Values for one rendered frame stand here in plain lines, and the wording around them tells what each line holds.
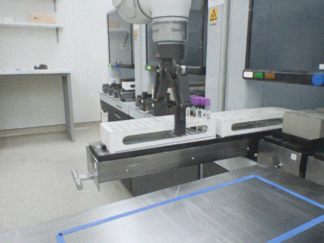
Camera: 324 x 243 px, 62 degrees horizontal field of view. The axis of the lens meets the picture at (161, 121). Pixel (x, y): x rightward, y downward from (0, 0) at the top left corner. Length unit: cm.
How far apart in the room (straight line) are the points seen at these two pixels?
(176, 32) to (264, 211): 44
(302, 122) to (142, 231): 57
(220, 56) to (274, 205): 74
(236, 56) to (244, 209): 68
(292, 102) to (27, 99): 357
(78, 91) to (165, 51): 357
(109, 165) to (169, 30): 34
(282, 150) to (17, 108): 377
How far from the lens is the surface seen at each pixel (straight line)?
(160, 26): 68
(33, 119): 421
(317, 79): 76
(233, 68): 102
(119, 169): 64
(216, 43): 110
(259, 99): 102
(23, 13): 417
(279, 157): 78
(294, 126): 83
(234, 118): 79
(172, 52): 68
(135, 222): 38
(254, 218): 40
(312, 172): 73
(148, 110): 149
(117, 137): 63
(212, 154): 75
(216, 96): 110
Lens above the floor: 103
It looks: 13 degrees down
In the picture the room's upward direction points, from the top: straight up
